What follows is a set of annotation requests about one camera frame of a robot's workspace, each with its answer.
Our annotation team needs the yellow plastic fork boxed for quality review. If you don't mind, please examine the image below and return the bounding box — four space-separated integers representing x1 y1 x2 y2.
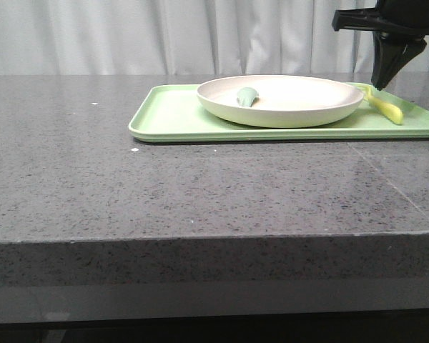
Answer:
354 83 404 125

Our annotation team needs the white round plate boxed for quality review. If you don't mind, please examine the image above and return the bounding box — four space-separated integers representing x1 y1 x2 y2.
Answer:
197 75 364 129

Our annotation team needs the white pleated curtain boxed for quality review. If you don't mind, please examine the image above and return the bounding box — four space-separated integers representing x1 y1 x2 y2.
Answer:
0 0 429 76

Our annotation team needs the light green serving tray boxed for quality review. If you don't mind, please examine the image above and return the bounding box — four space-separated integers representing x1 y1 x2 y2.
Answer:
128 84 429 143

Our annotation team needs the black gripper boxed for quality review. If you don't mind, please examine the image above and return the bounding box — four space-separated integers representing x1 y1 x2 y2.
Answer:
332 0 429 89

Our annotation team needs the sage green plastic spoon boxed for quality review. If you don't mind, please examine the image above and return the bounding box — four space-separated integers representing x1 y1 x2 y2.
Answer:
237 87 259 107

